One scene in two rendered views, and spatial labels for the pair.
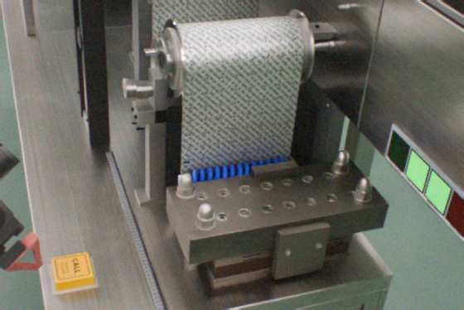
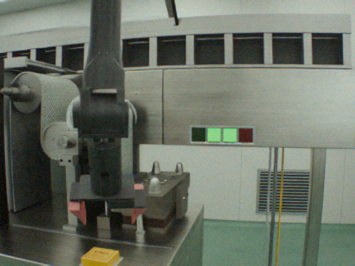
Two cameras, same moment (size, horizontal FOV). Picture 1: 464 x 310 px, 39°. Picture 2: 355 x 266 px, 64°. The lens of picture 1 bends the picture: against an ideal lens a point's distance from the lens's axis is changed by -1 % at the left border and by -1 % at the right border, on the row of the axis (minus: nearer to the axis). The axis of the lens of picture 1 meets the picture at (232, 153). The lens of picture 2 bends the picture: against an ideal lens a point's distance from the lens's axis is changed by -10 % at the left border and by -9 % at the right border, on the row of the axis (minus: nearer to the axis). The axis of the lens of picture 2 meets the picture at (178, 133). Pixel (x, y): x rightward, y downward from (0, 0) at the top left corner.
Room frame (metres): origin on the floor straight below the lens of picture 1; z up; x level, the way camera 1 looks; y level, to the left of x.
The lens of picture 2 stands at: (0.33, 0.74, 1.25)
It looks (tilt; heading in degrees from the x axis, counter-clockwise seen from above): 3 degrees down; 305
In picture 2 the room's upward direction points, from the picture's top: straight up
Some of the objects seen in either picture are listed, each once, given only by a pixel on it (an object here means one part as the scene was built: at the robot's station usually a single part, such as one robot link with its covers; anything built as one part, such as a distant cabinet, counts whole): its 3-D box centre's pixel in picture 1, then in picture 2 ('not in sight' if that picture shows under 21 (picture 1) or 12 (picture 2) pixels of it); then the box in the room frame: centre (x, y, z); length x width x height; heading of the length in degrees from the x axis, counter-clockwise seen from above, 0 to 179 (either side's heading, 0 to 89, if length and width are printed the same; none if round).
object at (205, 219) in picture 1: (205, 214); (154, 184); (0.90, 0.04, 1.05); 0.04 x 0.04 x 0.04
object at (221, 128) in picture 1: (239, 129); (119, 157); (1.10, -0.01, 1.11); 0.23 x 0.01 x 0.18; 112
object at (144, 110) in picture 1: (148, 140); (71, 181); (1.13, 0.17, 1.05); 0.06 x 0.05 x 0.31; 112
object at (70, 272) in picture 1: (72, 271); (101, 258); (0.87, 0.28, 0.91); 0.07 x 0.07 x 0.02; 22
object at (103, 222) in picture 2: not in sight; (121, 210); (1.10, -0.02, 0.92); 0.28 x 0.04 x 0.04; 112
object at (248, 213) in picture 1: (276, 207); (156, 189); (1.00, -0.09, 1.00); 0.40 x 0.16 x 0.06; 112
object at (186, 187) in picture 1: (186, 184); not in sight; (0.98, 0.08, 1.05); 0.04 x 0.04 x 0.04
